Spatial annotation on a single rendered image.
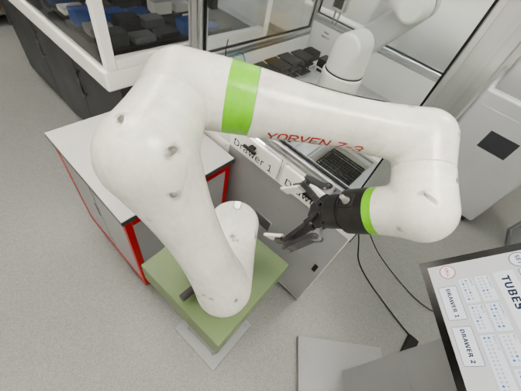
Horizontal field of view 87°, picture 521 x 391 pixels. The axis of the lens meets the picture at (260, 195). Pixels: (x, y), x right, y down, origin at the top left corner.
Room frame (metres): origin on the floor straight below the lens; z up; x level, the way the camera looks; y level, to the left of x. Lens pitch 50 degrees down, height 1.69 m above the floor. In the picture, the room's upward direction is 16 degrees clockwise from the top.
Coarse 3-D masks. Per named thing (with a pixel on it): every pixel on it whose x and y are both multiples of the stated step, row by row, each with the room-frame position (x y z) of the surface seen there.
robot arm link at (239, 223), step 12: (228, 204) 0.44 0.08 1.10; (240, 204) 0.45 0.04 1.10; (228, 216) 0.39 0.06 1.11; (240, 216) 0.41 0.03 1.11; (252, 216) 0.42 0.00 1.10; (228, 228) 0.36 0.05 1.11; (240, 228) 0.37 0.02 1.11; (252, 228) 0.39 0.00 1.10; (228, 240) 0.33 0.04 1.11; (240, 240) 0.34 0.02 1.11; (252, 240) 0.36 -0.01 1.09; (252, 252) 0.33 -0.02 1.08
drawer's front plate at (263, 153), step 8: (232, 136) 0.99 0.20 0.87; (240, 136) 0.97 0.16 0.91; (232, 144) 0.99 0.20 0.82; (248, 144) 0.94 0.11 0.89; (256, 144) 0.92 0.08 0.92; (240, 152) 0.96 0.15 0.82; (248, 152) 0.94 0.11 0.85; (256, 152) 0.91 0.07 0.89; (264, 152) 0.89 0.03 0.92; (256, 160) 0.91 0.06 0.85; (264, 160) 0.89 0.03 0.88; (272, 160) 0.87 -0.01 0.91; (280, 160) 0.86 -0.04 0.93; (264, 168) 0.88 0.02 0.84; (272, 168) 0.86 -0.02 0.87; (272, 176) 0.86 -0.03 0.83
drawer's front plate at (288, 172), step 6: (288, 168) 0.83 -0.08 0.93; (282, 174) 0.84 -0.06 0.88; (288, 174) 0.82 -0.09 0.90; (294, 174) 0.81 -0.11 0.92; (300, 174) 0.81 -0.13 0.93; (282, 180) 0.83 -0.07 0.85; (294, 180) 0.80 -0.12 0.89; (300, 180) 0.79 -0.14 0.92; (312, 186) 0.77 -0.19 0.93; (318, 192) 0.75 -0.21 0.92; (324, 192) 0.75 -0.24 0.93; (300, 198) 0.78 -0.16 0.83; (306, 198) 0.76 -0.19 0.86; (306, 204) 0.76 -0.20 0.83
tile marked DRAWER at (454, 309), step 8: (440, 288) 0.44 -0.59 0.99; (448, 288) 0.44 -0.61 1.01; (456, 288) 0.44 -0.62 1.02; (440, 296) 0.42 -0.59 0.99; (448, 296) 0.42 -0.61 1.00; (456, 296) 0.42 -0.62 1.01; (448, 304) 0.40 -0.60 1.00; (456, 304) 0.39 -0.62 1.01; (448, 312) 0.37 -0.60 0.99; (456, 312) 0.37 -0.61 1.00; (464, 312) 0.37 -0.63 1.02; (448, 320) 0.35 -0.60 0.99
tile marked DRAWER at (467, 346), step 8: (456, 328) 0.33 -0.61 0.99; (464, 328) 0.33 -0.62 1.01; (456, 336) 0.31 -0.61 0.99; (464, 336) 0.31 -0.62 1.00; (472, 336) 0.31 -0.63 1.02; (464, 344) 0.29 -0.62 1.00; (472, 344) 0.29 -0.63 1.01; (464, 352) 0.27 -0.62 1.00; (472, 352) 0.27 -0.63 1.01; (480, 352) 0.28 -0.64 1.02; (464, 360) 0.26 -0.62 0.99; (472, 360) 0.26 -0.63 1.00; (480, 360) 0.26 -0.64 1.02
